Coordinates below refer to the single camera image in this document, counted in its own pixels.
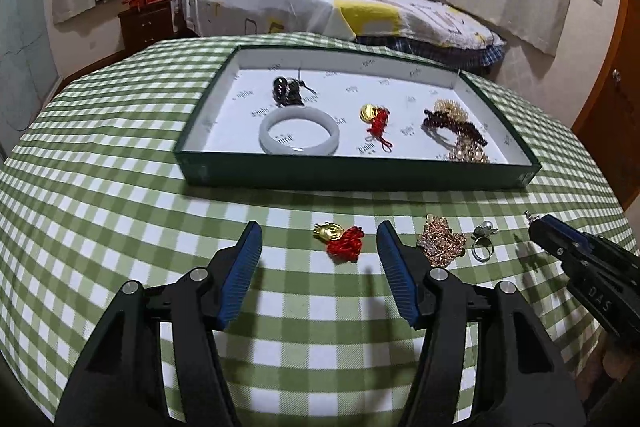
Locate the gold flower hair clip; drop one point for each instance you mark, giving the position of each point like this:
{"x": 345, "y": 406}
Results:
{"x": 450, "y": 106}

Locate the wooden door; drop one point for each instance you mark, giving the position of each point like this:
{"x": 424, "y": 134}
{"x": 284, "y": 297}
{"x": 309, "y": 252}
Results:
{"x": 615, "y": 132}

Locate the dark wooden nightstand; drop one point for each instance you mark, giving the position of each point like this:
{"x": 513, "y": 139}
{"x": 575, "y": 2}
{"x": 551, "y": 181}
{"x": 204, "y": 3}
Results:
{"x": 147, "y": 24}

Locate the small silver earring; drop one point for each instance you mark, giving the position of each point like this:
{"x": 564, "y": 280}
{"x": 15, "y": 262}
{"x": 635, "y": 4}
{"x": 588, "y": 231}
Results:
{"x": 528, "y": 216}

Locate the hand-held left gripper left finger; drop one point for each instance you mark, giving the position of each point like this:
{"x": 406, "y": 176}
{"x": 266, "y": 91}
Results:
{"x": 240, "y": 277}

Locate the green checked tablecloth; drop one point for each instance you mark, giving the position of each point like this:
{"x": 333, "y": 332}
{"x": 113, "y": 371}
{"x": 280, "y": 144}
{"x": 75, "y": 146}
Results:
{"x": 125, "y": 132}

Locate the patterned white bedspread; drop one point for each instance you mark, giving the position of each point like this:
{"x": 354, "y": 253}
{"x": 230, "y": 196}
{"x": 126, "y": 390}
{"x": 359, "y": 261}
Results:
{"x": 300, "y": 2}

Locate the pale jade bangle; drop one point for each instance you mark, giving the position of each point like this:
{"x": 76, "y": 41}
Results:
{"x": 270, "y": 134}

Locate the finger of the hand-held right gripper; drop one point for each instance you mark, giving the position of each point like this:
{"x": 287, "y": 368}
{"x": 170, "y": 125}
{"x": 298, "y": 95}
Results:
{"x": 567, "y": 229}
{"x": 550, "y": 239}

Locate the green tray with white lining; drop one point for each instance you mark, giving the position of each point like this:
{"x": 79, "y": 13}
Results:
{"x": 345, "y": 94}

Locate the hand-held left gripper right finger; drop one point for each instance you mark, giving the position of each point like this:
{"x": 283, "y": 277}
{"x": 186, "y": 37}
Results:
{"x": 397, "y": 277}

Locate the red knot gold charm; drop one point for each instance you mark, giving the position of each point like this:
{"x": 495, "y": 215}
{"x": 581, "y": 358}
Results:
{"x": 345, "y": 244}
{"x": 380, "y": 119}

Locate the glass sliding wardrobe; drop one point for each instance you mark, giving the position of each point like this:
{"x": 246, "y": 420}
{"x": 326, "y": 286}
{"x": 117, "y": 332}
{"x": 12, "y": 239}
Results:
{"x": 25, "y": 32}

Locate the blue plaid bed sheet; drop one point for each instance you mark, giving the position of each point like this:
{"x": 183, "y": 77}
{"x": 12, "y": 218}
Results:
{"x": 450, "y": 49}

